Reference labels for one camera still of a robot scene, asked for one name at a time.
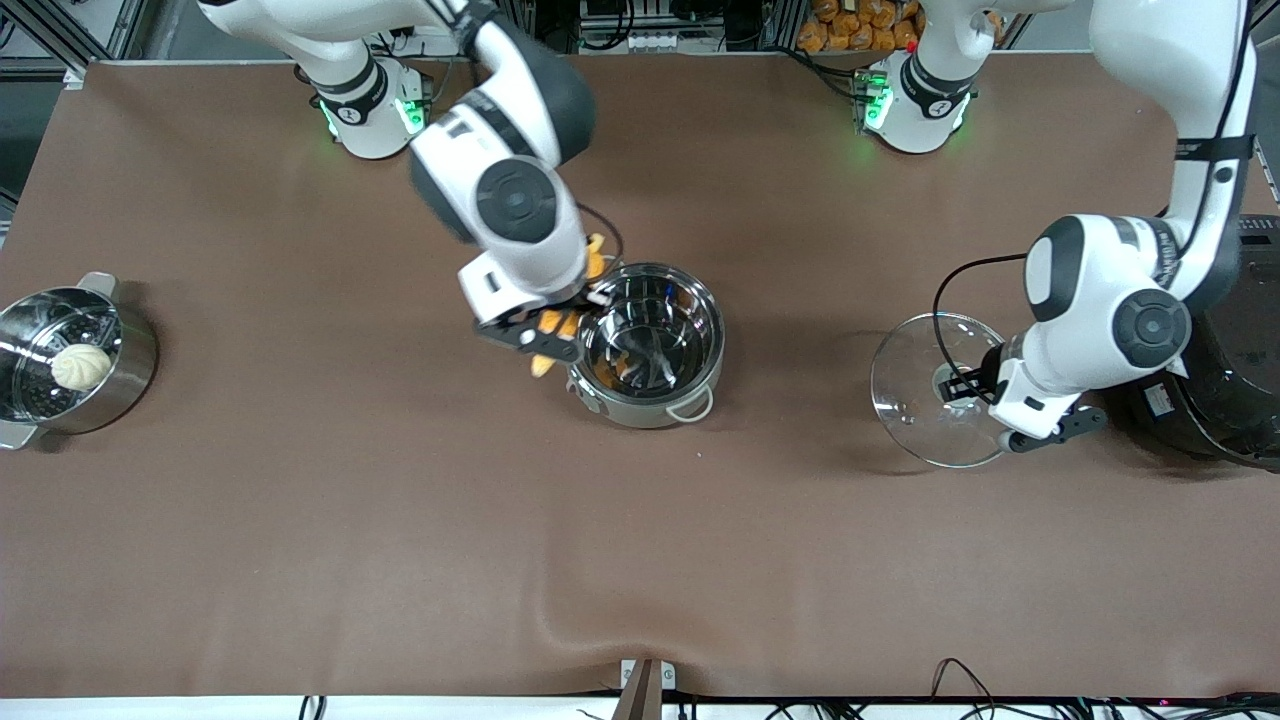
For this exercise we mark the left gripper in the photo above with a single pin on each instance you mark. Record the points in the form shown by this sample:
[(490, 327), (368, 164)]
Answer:
[(984, 382)]

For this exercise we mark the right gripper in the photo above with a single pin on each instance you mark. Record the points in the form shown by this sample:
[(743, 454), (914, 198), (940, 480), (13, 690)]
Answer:
[(582, 299)]

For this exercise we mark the yellow corn cob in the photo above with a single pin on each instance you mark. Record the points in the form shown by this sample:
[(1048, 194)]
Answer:
[(543, 365)]

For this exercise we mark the glass pot lid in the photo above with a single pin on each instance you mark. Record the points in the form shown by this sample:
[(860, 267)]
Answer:
[(910, 400)]

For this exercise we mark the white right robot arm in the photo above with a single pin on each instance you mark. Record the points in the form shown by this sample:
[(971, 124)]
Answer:
[(500, 130)]

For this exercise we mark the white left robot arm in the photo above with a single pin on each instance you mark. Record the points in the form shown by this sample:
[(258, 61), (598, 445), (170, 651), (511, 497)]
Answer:
[(1110, 290)]

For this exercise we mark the steel steamer pot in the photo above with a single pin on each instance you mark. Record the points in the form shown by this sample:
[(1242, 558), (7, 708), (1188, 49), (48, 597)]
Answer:
[(135, 370)]

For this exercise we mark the brown table mat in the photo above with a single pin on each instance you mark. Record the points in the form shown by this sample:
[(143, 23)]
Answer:
[(640, 560)]

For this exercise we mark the black rice cooker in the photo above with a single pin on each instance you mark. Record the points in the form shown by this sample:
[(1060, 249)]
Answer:
[(1240, 410)]

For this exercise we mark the orange snack bag pile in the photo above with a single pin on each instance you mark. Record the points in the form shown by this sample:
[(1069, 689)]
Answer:
[(855, 25)]

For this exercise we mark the white steamed bun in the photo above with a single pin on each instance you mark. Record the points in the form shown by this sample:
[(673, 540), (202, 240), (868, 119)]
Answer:
[(81, 367)]

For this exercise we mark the metal table clamp bracket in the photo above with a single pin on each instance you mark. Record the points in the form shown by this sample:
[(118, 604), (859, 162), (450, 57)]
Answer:
[(647, 685)]

